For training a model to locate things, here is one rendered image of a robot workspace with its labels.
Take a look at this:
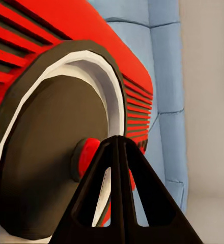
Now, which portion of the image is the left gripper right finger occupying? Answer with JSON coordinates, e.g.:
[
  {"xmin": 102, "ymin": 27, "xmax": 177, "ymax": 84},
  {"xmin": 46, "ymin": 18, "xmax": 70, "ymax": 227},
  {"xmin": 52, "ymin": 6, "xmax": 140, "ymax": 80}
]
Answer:
[{"xmin": 118, "ymin": 135, "xmax": 203, "ymax": 244}]

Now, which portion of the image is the radio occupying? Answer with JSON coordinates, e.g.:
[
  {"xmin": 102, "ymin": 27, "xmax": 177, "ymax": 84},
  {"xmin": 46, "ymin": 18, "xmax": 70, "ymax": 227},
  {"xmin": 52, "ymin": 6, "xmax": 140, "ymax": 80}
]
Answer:
[{"xmin": 0, "ymin": 0, "xmax": 153, "ymax": 244}]

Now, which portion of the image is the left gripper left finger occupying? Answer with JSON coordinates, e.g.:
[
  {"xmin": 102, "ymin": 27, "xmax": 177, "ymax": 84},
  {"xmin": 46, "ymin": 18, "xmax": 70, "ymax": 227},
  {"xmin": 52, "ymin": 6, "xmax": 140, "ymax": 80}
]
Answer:
[{"xmin": 49, "ymin": 135, "xmax": 125, "ymax": 244}]

